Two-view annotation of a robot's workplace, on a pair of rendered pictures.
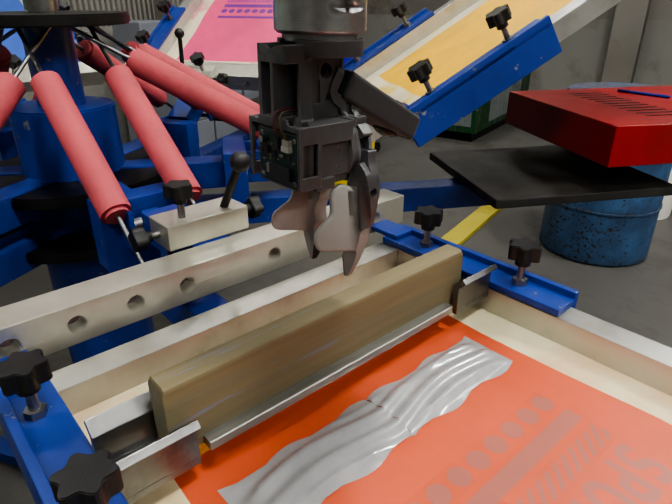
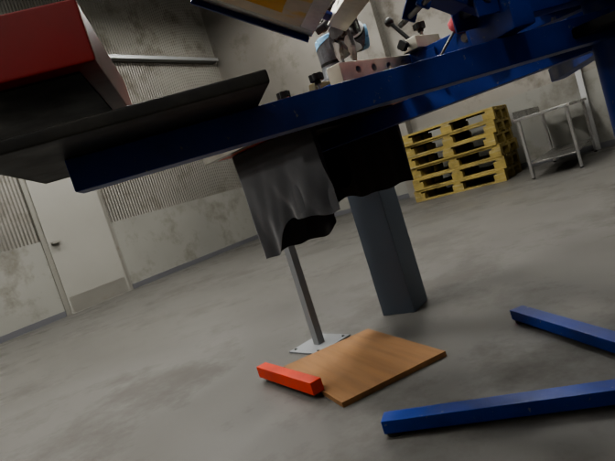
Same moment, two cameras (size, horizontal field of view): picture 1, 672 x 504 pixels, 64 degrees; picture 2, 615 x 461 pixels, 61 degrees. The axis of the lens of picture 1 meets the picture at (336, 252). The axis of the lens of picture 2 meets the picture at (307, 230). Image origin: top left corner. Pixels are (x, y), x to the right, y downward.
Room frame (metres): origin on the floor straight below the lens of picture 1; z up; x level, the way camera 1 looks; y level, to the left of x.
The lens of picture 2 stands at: (2.32, -0.26, 0.76)
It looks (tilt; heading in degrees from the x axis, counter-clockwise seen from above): 5 degrees down; 181
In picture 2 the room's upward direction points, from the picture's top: 17 degrees counter-clockwise
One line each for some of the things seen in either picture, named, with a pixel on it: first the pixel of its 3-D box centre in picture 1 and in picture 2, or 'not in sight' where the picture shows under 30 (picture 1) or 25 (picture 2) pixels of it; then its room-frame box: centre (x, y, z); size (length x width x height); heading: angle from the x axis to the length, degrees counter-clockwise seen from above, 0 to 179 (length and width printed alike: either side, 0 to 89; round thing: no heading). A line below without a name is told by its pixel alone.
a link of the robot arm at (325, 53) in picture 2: not in sight; (329, 48); (-0.35, 0.05, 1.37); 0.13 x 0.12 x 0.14; 79
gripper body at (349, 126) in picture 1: (313, 113); (340, 21); (0.47, 0.02, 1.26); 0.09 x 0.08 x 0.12; 132
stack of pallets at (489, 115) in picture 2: not in sight; (461, 154); (-5.61, 2.08, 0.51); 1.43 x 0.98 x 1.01; 55
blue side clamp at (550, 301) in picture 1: (467, 279); not in sight; (0.69, -0.19, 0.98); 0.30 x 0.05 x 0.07; 42
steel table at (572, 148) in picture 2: not in sight; (558, 133); (-4.55, 3.04, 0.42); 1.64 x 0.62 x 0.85; 145
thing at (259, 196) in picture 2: not in sight; (288, 196); (0.42, -0.33, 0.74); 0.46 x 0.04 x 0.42; 42
